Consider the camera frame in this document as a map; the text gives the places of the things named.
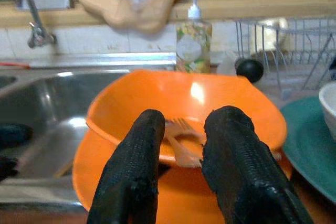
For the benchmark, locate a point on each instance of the orange plastic bowl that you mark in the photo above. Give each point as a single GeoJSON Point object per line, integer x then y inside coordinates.
{"type": "Point", "coordinates": [183, 95]}

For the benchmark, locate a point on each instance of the green plate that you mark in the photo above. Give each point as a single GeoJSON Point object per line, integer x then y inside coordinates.
{"type": "Point", "coordinates": [307, 140]}

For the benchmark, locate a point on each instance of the wooden window frame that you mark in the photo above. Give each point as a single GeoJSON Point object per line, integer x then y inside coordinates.
{"type": "Point", "coordinates": [249, 3]}

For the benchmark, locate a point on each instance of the black round knob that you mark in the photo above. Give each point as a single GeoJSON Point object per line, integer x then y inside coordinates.
{"type": "Point", "coordinates": [249, 70]}

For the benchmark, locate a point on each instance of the white bowl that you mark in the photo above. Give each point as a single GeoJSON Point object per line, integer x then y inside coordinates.
{"type": "Point", "coordinates": [329, 108]}

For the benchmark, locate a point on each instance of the floral soap dispenser bottle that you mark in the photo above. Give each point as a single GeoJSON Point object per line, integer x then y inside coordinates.
{"type": "Point", "coordinates": [193, 45]}

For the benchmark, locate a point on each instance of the cream mug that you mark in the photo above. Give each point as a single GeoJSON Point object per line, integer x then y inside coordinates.
{"type": "Point", "coordinates": [267, 35]}

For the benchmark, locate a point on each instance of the orange plastic plate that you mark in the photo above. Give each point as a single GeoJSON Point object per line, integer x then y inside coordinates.
{"type": "Point", "coordinates": [183, 195]}

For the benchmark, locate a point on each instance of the stainless steel double sink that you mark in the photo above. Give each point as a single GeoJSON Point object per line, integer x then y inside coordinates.
{"type": "Point", "coordinates": [52, 103]}

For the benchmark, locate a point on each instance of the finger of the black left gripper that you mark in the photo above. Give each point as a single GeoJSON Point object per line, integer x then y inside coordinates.
{"type": "Point", "coordinates": [14, 134]}
{"type": "Point", "coordinates": [8, 169]}

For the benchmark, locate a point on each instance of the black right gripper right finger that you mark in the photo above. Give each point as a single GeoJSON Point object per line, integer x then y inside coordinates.
{"type": "Point", "coordinates": [236, 161]}

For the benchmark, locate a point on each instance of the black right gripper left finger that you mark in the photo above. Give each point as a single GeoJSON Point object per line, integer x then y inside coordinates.
{"type": "Point", "coordinates": [131, 169]}

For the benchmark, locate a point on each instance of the chrome faucet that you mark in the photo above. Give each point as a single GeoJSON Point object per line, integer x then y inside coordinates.
{"type": "Point", "coordinates": [39, 35]}

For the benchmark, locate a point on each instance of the peach plastic fork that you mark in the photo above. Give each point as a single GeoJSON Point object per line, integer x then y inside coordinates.
{"type": "Point", "coordinates": [181, 153]}

